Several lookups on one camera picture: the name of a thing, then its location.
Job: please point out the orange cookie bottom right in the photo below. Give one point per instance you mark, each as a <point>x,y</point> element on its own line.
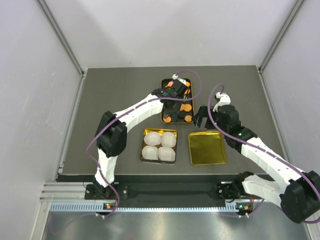
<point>188,119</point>

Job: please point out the orange cookie middle right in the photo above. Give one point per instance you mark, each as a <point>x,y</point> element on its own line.
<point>187,107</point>

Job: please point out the orange cookie upper right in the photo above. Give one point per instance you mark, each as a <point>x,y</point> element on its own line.
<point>188,90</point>

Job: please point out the white paper cup bottom right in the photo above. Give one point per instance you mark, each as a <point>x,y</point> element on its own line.
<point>166,154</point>

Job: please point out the white paper cup top right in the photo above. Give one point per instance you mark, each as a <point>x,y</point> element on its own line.
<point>168,139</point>

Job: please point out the metal tongs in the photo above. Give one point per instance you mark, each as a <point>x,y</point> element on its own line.
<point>171,109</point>

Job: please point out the white paper cup bottom left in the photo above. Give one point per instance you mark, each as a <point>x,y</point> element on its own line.
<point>150,153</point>

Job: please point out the white paper cup top left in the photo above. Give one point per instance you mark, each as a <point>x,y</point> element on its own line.
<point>152,138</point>

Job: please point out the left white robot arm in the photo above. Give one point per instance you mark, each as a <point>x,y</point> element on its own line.
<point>112,131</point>

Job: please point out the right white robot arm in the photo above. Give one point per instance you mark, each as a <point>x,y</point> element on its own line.
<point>294,191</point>

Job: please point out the slotted cable duct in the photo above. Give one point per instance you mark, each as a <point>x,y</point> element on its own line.
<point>102,207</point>

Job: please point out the gold cookie tin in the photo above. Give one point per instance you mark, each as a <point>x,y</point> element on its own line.
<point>160,131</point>

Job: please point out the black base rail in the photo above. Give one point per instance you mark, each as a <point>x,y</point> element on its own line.
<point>162,191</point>

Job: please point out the gold tin lid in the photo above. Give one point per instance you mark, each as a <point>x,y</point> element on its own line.
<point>206,148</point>

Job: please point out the white paper cup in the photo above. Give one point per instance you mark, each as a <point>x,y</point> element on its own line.
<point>166,154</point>
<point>152,138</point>
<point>168,139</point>
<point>150,153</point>

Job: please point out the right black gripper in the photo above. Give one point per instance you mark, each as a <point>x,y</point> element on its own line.
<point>198,118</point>

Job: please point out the orange cookie bottom left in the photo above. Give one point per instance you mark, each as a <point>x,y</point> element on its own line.
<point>167,119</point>

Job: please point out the black cookie tray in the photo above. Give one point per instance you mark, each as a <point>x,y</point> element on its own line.
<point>164,82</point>

